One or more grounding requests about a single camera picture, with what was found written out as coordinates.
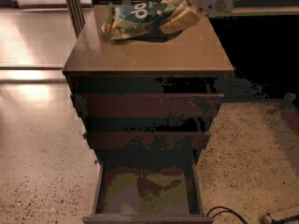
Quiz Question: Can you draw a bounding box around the green rice chip bag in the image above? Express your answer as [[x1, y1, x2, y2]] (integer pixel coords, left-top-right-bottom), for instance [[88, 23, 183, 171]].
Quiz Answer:
[[101, 2, 178, 41]]

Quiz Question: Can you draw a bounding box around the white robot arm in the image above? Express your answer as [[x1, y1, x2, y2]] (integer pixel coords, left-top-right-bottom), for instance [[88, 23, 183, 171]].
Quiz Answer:
[[159, 0, 237, 35]]

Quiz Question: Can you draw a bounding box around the dark brown drawer cabinet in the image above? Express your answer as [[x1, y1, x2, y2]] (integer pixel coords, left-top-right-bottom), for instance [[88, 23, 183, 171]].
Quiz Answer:
[[63, 6, 234, 166]]

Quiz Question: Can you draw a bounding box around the top drawer front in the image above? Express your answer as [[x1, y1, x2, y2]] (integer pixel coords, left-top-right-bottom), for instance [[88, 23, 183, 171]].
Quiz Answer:
[[71, 93, 223, 119]]

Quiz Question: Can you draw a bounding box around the middle drawer front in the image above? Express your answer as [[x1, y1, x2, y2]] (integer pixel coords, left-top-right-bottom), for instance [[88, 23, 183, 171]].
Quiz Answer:
[[83, 132, 210, 150]]

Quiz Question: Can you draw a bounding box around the open bottom drawer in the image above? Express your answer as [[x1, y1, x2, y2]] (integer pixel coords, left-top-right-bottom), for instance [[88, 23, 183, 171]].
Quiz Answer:
[[82, 161, 213, 224]]

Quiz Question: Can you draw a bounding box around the white power strip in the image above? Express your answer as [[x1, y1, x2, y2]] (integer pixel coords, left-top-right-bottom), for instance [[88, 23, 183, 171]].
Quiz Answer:
[[261, 206, 299, 224]]

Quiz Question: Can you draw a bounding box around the metal window frame post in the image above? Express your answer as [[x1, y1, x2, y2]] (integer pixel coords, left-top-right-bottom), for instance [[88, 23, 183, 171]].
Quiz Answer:
[[65, 0, 85, 37]]

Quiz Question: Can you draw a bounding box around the black cable on floor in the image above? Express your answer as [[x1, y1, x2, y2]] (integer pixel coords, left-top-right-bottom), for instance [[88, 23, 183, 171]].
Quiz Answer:
[[206, 206, 249, 224]]

